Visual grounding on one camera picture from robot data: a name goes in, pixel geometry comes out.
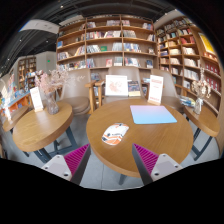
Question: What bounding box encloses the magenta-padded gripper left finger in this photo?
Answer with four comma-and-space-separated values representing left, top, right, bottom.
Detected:
41, 143, 92, 186

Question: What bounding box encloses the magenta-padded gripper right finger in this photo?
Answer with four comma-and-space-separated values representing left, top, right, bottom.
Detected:
131, 143, 184, 186

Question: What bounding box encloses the white orange patterned computer mouse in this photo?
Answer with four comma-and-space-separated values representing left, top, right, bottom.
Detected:
101, 122, 130, 147

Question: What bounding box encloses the pink blue gradient mouse pad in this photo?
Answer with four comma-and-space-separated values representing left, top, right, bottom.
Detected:
129, 104, 178, 126

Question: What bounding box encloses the round wooden side table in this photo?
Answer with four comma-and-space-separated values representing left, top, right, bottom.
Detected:
2, 105, 30, 133
12, 100, 79, 164
183, 104, 222, 162

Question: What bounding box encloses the glass vase with pink flowers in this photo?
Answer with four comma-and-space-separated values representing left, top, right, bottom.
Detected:
34, 68, 72, 116

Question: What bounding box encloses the beige wooden armchair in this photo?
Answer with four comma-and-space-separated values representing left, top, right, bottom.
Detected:
94, 65, 151, 108
150, 68, 186, 114
58, 68, 98, 116

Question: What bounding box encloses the white red standing sign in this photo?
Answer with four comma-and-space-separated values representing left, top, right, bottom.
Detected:
147, 74, 165, 106

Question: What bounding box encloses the stack of colourful books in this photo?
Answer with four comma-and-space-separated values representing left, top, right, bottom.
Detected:
179, 95, 197, 108

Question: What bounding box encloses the dark blue book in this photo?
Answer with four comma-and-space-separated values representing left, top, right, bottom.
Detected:
127, 80, 142, 98

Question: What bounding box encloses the small white table sign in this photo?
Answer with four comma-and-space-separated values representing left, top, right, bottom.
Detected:
29, 86, 45, 113

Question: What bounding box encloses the white picture board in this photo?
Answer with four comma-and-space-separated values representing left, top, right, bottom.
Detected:
104, 74, 129, 98

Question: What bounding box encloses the small distant wooden bookshelf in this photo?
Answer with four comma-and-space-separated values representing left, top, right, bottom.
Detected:
17, 55, 38, 91

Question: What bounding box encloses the tall wooden bookshelf with poster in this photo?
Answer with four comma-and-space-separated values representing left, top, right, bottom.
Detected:
154, 15, 223, 116

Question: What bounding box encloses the wide wooden bookshelf with books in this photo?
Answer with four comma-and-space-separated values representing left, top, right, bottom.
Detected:
54, 13, 158, 73

